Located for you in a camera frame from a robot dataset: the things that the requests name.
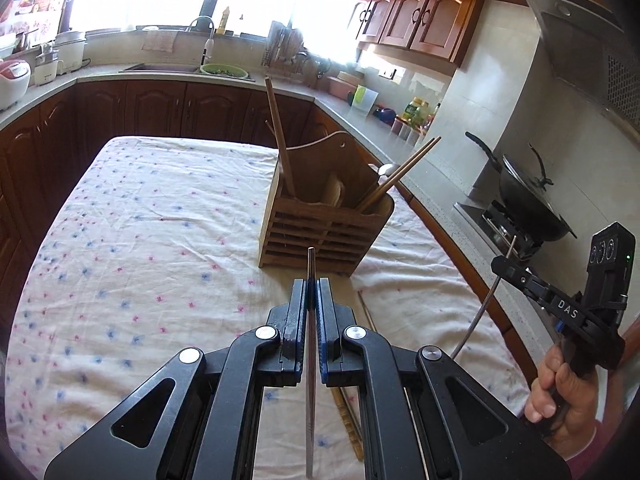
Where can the white floral tablecloth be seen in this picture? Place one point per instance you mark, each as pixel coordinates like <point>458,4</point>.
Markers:
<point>150,260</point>

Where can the person's right hand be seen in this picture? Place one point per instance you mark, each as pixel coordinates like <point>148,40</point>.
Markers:
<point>582,410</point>

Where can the white and pink rice cooker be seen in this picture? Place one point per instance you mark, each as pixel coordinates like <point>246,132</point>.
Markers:
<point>12,82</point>

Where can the gas stove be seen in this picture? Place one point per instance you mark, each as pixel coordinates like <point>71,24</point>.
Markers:
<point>500,225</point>

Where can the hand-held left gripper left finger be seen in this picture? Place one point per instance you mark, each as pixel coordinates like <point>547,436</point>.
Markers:
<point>299,330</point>

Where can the grey kitchen countertop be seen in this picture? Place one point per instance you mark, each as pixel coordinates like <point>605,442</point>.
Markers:
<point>450,195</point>

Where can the hanging dish towel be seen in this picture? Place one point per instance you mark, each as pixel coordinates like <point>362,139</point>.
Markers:
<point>157,41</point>

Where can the steel range hood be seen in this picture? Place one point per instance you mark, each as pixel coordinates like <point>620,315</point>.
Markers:
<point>575,35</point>

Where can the wooden chopstick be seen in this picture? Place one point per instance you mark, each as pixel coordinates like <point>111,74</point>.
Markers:
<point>346,425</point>
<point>270,127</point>
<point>387,189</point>
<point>278,135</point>
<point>420,153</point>

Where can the green basin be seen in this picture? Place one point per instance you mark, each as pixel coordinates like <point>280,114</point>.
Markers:
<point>225,70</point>

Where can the dish rack with knives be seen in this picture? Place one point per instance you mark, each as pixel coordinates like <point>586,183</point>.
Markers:
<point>285,50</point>

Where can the person's right forearm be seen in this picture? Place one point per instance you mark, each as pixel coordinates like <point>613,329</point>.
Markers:
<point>590,467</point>

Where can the curved sink faucet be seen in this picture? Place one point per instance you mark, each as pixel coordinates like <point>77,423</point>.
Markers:
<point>210,47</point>

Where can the small white cooker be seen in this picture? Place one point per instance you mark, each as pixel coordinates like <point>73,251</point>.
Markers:
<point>47,70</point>

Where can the wooden upper cabinets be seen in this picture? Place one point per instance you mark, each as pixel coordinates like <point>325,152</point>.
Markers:
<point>440,20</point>

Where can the spice jar set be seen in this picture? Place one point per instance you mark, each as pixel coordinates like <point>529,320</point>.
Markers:
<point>405,130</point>

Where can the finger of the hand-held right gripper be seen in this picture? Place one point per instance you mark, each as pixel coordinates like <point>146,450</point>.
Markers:
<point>515,271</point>

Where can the yellow dish soap bottle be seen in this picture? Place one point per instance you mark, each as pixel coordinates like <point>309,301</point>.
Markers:
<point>225,22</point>

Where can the steel kitchen sink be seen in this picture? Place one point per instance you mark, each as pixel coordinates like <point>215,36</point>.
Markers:
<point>160,67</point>

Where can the pink container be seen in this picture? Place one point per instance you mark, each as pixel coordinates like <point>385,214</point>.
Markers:
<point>340,87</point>

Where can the black wok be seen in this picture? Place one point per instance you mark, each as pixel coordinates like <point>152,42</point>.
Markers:
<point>530,210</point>

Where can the large white rice cooker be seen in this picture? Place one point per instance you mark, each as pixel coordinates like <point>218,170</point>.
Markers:
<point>70,52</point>

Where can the metal chopstick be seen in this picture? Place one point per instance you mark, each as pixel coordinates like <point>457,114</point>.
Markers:
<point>479,319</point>
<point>310,410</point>

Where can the dark blue pot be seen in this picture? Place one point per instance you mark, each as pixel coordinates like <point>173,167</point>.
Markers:
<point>386,116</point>

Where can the yellow green bottle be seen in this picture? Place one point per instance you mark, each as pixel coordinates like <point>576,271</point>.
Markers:
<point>415,112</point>

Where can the wooden lower cabinets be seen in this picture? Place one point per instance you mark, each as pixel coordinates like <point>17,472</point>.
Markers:
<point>150,105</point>

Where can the wooden cabinets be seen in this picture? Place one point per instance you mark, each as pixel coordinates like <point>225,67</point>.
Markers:
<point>440,20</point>
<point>150,105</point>

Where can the wooden utensil holder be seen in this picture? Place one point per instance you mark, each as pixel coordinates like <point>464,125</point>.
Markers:
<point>320,230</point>

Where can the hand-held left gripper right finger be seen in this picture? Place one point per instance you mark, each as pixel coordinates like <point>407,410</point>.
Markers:
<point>327,330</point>

